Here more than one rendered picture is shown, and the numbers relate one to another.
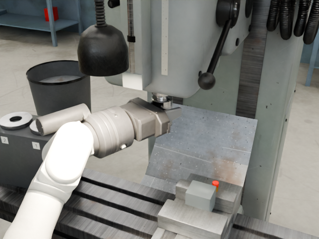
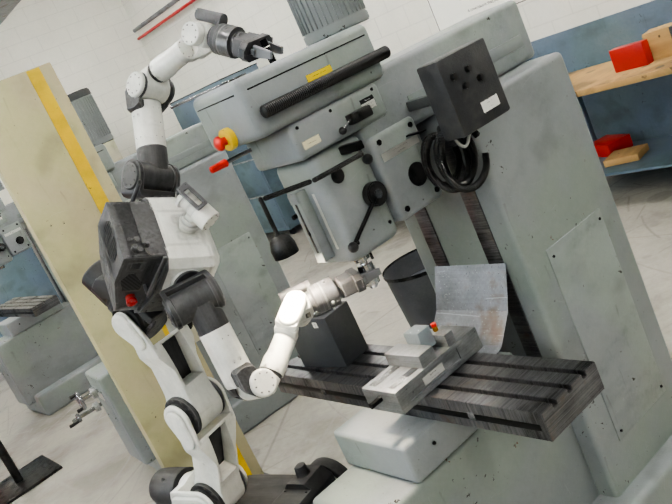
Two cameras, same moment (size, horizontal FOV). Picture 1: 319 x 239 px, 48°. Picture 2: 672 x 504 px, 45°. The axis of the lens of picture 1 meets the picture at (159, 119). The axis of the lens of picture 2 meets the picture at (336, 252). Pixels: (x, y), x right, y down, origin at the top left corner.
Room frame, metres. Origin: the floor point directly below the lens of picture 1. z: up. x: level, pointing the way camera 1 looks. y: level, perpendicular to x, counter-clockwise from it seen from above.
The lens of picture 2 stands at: (-1.23, -1.18, 1.88)
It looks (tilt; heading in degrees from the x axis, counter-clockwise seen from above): 14 degrees down; 33
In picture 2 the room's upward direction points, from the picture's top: 25 degrees counter-clockwise
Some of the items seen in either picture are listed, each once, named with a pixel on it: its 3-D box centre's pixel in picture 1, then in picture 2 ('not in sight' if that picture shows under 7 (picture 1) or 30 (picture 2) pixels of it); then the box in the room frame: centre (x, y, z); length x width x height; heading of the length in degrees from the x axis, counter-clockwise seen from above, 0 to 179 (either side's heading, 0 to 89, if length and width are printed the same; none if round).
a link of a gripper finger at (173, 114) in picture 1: (171, 116); (371, 275); (0.68, -0.03, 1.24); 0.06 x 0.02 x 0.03; 131
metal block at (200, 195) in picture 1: (200, 198); (419, 338); (0.66, -0.10, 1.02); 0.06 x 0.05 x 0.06; 66
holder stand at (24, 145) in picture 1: (36, 151); (324, 333); (0.89, 0.36, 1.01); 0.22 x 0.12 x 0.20; 73
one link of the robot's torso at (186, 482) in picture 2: not in sight; (210, 489); (0.53, 0.83, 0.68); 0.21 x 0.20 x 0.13; 81
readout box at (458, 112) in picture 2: not in sight; (465, 89); (0.83, -0.44, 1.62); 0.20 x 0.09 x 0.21; 156
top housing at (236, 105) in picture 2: not in sight; (289, 87); (0.71, -0.01, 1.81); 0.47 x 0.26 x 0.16; 156
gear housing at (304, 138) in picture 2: not in sight; (316, 127); (0.74, -0.02, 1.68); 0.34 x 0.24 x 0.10; 156
